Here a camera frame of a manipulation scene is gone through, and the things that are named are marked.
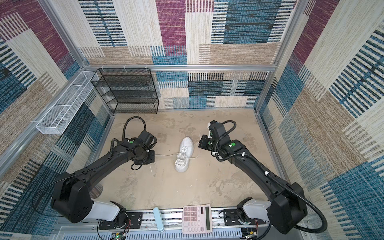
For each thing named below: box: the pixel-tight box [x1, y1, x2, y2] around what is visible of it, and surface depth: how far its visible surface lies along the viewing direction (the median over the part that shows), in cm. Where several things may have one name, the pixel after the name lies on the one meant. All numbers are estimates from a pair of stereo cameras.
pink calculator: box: [182, 204, 213, 235], surface depth 73 cm
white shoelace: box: [149, 131, 201, 175], surface depth 91 cm
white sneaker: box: [174, 136, 194, 173], surface depth 93 cm
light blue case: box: [152, 207, 165, 233], surface depth 73 cm
